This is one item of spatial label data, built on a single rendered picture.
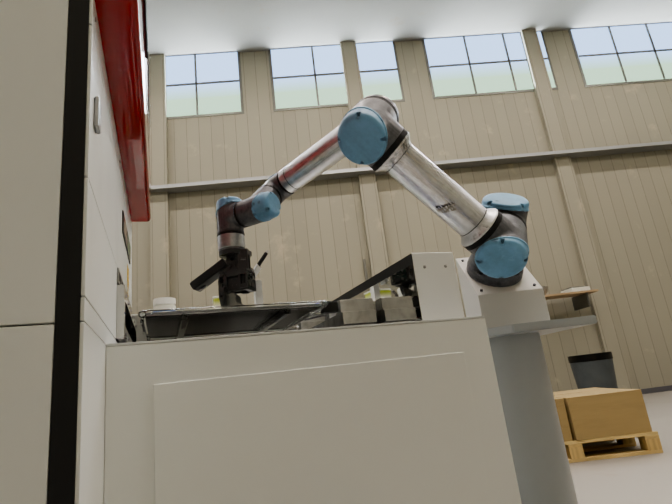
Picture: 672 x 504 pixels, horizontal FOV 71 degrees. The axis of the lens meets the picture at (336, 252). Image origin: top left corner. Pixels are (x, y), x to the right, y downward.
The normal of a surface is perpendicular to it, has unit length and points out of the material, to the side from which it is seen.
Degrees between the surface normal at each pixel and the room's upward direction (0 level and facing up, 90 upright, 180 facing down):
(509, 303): 90
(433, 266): 90
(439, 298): 90
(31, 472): 90
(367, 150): 126
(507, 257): 139
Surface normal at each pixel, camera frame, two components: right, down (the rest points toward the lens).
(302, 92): 0.04, -0.27
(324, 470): 0.33, -0.29
